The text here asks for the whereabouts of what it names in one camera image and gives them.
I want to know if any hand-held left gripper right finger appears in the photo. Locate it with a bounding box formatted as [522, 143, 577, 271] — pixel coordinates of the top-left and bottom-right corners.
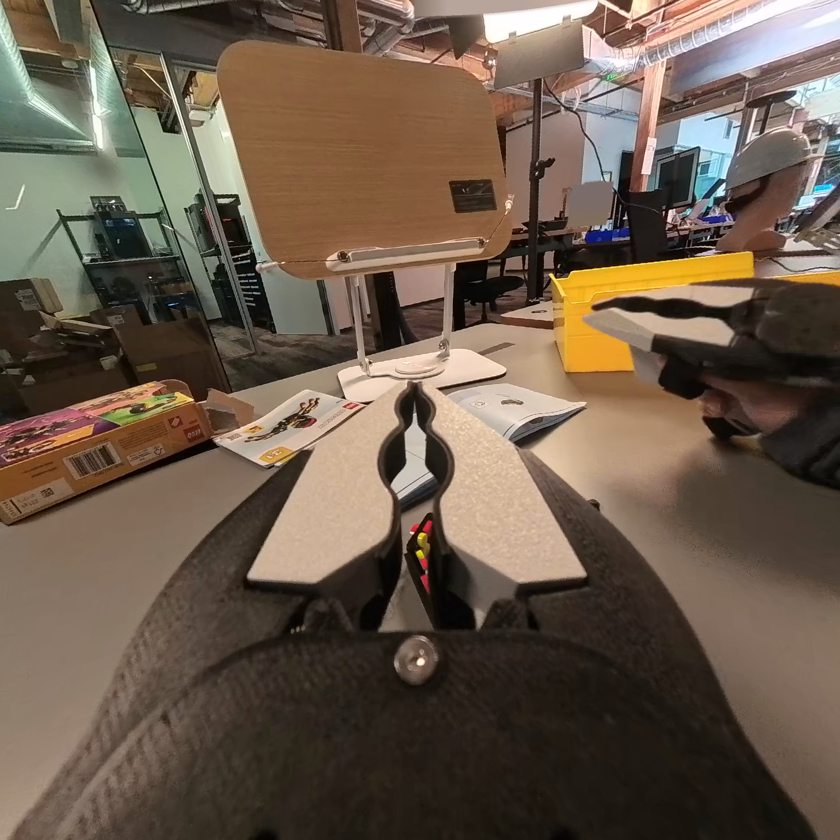
[417, 382, 589, 626]

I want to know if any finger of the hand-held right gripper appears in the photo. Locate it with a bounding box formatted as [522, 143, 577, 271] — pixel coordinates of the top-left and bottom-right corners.
[591, 279, 780, 317]
[583, 307, 746, 389]

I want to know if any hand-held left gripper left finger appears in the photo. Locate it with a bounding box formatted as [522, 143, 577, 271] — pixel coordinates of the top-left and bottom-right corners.
[246, 381, 417, 618]

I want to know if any red yellow black lego body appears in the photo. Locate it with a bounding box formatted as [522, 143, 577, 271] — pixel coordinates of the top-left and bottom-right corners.
[405, 512, 447, 624]

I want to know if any instruction booklet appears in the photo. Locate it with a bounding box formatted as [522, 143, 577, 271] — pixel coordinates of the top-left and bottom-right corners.
[213, 389, 366, 469]
[387, 382, 587, 509]

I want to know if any person's right forearm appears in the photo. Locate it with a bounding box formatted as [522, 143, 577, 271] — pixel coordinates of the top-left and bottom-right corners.
[761, 394, 840, 490]

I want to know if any colourful cardboard lego box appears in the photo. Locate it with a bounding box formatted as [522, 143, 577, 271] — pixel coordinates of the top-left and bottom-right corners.
[0, 379, 257, 526]

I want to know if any person's right hand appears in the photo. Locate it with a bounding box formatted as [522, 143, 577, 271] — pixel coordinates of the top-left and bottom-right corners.
[699, 375, 828, 437]

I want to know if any yellow plastic bin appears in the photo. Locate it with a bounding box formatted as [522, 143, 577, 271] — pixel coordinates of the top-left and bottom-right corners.
[548, 251, 840, 374]

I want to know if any tall black chair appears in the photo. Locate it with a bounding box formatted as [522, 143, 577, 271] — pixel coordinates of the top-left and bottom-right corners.
[625, 189, 668, 265]

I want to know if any closed instruction booklet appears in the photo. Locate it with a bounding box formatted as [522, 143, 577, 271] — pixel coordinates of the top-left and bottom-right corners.
[213, 389, 366, 469]

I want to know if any mannequin head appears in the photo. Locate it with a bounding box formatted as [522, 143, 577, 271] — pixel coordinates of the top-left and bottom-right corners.
[715, 164, 812, 253]

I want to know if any metal laptop stand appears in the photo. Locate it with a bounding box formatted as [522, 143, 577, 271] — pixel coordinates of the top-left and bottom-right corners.
[796, 196, 840, 256]

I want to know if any black computer monitor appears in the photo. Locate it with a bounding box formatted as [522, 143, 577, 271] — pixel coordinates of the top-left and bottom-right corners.
[656, 147, 702, 211]

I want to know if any grey helmet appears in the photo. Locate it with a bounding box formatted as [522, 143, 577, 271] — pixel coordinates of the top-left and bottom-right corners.
[725, 128, 823, 191]

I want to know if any black swivel office chair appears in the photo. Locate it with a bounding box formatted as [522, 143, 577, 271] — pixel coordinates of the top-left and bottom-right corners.
[458, 258, 527, 324]

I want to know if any pile of cardboard boxes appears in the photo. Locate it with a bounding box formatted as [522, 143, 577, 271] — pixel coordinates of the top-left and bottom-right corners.
[0, 277, 228, 421]

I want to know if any studio light on stand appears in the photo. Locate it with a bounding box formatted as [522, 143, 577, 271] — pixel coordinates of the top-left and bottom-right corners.
[449, 0, 634, 308]

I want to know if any wooden book stand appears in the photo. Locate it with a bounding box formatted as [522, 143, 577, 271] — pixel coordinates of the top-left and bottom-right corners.
[217, 39, 514, 403]

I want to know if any black wire shelving rack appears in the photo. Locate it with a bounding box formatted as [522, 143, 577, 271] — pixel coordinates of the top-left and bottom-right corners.
[58, 196, 193, 343]
[185, 192, 278, 333]

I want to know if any metal air duct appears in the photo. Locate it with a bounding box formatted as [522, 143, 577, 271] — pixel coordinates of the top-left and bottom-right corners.
[0, 0, 109, 142]

